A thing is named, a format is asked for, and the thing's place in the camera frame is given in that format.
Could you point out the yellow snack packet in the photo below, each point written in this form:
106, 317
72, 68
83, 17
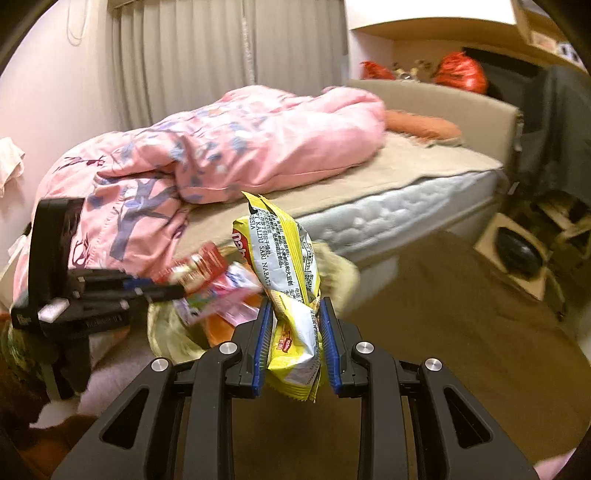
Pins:
286, 258

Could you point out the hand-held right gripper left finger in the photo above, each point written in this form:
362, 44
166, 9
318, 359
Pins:
261, 341

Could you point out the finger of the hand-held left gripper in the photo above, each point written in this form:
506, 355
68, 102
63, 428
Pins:
111, 278
138, 291

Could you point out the red snack wrapper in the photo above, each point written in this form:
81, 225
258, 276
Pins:
203, 265

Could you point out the pink printed blanket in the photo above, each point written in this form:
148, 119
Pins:
231, 147

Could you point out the wooden wall shelf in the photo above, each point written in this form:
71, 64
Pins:
531, 27

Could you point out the beige office chair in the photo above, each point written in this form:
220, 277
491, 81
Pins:
568, 217

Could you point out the small toy figure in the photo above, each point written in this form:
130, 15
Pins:
406, 72

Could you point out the white cloth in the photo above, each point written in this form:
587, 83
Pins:
11, 161

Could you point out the yellow plastic bag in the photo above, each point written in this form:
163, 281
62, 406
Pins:
171, 337

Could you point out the pale pink stick wrapper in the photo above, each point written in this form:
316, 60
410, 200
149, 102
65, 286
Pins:
226, 288

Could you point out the orange snack bag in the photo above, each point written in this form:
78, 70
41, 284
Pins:
221, 330

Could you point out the dark cloth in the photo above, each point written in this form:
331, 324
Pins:
563, 120

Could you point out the beige mattress pad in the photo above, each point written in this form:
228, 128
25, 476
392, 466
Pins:
415, 161

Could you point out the orange pillow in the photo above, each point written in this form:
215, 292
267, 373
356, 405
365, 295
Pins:
420, 125

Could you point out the grey pleated curtain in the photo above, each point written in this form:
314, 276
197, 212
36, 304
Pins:
295, 46
184, 55

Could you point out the beige bed headboard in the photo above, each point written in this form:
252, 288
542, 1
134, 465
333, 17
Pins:
485, 124

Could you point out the small red plastic bag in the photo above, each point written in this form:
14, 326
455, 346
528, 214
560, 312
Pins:
376, 71

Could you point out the pink fluffy rug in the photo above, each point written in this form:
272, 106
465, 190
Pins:
115, 369

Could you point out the black round object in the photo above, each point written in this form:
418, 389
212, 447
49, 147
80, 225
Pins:
519, 254

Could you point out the large red plastic bag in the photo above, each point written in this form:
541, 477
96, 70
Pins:
461, 74

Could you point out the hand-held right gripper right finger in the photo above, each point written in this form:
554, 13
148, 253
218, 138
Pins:
330, 346

